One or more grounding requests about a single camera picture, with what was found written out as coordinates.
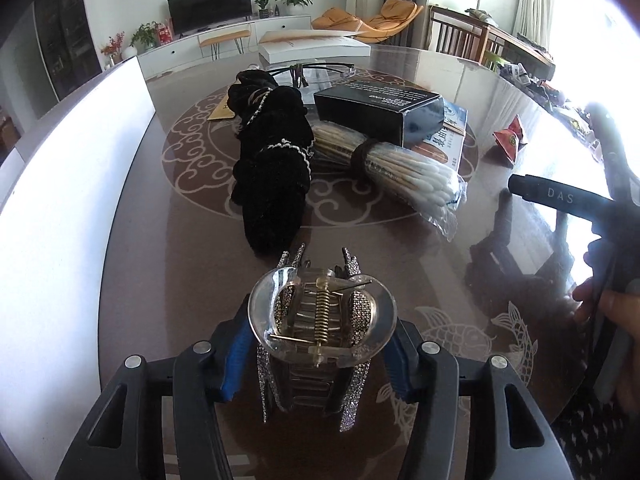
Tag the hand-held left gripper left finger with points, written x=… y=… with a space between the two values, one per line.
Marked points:
x=234 y=362

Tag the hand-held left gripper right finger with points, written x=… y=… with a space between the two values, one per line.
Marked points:
x=400 y=362

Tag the large white flat box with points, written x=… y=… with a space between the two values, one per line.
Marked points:
x=312 y=45

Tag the bushy green potted plant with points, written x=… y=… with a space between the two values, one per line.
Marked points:
x=145 y=35

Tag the white panel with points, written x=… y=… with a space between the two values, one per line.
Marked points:
x=60 y=200

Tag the orange-topped stool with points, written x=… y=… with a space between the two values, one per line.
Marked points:
x=222 y=35

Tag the pack of cotton swabs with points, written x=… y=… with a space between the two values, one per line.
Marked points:
x=400 y=170

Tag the black cardboard box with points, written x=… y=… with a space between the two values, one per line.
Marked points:
x=370 y=107

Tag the black-framed eyeglasses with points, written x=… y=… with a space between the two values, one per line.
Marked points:
x=300 y=72

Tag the dark glass cabinet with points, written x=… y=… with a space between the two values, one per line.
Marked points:
x=67 y=35

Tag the red gift bag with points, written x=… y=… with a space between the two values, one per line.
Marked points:
x=164 y=32

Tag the dark dotted cloth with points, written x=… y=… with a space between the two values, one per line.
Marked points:
x=595 y=442

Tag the red folded packet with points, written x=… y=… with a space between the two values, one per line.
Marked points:
x=510 y=140

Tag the small green potted plant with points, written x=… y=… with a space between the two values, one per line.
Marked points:
x=262 y=6

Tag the black television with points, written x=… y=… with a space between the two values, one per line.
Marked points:
x=210 y=5

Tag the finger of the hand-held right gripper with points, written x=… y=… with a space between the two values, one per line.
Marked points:
x=612 y=150
x=560 y=197

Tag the person's right hand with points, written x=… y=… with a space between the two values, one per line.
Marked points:
x=627 y=340

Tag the yellow envelope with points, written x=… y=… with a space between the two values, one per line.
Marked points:
x=220 y=110

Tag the clear rhinestone hair claw clip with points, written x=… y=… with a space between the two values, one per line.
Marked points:
x=320 y=320

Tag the blue and white flat box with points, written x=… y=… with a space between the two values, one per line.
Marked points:
x=452 y=132

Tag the wooden chair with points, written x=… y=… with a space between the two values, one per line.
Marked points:
x=457 y=35

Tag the pile of small clutter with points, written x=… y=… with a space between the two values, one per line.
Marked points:
x=545 y=90

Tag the red flowers in white vase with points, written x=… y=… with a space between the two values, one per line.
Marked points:
x=114 y=47

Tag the white TV cabinet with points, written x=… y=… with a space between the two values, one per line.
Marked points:
x=175 y=52

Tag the orange lounge chair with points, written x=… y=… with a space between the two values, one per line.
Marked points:
x=370 y=22

